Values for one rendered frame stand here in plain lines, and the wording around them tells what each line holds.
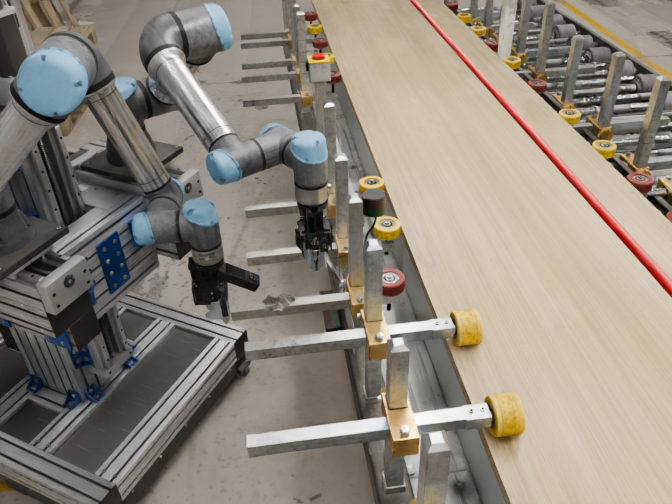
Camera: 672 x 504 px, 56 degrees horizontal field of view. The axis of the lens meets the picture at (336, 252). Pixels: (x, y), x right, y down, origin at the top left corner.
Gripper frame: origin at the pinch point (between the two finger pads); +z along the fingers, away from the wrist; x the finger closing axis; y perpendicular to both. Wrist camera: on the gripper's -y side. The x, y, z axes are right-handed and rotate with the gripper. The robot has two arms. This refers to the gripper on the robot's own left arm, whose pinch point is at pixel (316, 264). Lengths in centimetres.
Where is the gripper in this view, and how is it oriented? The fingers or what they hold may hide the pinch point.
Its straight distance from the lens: 155.3
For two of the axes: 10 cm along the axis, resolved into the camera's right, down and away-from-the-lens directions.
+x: 9.9, -1.0, 0.9
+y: 1.3, 5.8, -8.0
